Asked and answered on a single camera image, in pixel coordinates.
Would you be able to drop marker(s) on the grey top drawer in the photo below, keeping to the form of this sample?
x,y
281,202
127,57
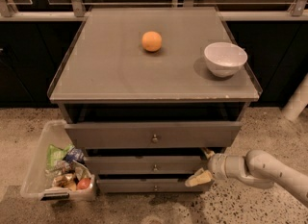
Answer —
x,y
127,135

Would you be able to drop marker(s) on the grey drawer cabinet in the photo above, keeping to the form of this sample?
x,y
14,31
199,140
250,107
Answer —
x,y
109,77

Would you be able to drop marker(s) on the grey bottom drawer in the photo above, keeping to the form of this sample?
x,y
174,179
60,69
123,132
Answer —
x,y
148,185

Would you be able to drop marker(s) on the green snack bag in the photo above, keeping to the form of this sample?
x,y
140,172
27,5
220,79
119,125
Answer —
x,y
55,154

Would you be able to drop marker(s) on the white bowl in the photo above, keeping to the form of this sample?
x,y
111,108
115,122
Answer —
x,y
224,59

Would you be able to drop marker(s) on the clear plastic bin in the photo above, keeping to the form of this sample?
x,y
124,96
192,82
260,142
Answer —
x,y
37,185

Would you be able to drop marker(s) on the orange fruit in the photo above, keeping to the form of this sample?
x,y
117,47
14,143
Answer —
x,y
151,41

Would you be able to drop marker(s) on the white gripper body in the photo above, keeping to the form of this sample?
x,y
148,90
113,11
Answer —
x,y
217,166

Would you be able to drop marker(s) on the white pipe leg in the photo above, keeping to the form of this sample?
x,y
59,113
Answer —
x,y
298,102

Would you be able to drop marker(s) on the red apple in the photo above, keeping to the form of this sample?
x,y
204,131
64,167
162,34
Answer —
x,y
83,183

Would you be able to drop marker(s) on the blue snack packet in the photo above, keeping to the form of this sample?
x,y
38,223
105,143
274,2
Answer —
x,y
74,154

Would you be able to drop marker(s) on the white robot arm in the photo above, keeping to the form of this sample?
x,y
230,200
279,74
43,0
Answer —
x,y
256,169

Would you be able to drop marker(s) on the grey drawer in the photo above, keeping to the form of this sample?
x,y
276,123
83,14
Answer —
x,y
146,164
127,135
148,185

